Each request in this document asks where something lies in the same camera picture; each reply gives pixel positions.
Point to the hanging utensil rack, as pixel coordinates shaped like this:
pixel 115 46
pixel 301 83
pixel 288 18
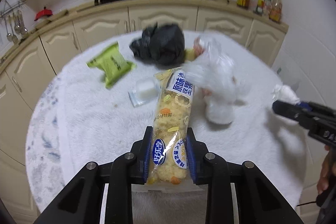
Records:
pixel 12 15

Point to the person's right hand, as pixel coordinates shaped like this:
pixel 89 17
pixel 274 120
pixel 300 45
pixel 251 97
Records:
pixel 323 182

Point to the yellow cracker snack package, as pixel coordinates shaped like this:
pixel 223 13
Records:
pixel 168 162

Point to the orange packaged seasoning bags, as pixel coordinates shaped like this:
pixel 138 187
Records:
pixel 273 10

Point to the cream lower kitchen cabinets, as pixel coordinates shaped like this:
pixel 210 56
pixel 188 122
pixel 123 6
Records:
pixel 28 66

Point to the small clear plastic container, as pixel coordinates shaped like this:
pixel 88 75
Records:
pixel 144 91

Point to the black plastic bag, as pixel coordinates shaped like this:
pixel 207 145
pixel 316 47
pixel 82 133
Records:
pixel 160 45

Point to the yellow cap seasoning bottle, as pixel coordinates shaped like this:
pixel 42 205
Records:
pixel 259 7

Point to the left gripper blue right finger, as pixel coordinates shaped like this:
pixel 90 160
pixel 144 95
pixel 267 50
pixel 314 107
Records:
pixel 196 151

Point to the clear plastic bag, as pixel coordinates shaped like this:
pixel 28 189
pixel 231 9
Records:
pixel 214 73

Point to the green snack packet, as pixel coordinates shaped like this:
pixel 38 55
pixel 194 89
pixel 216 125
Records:
pixel 112 63

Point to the white tissue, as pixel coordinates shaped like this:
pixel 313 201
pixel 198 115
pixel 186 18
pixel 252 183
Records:
pixel 286 94

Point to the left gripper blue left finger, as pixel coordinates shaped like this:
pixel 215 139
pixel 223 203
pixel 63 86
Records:
pixel 139 170

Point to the white fluffy table cloth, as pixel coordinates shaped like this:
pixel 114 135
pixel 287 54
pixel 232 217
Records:
pixel 77 120

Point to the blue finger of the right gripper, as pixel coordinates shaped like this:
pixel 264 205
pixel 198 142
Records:
pixel 317 108
pixel 294 112

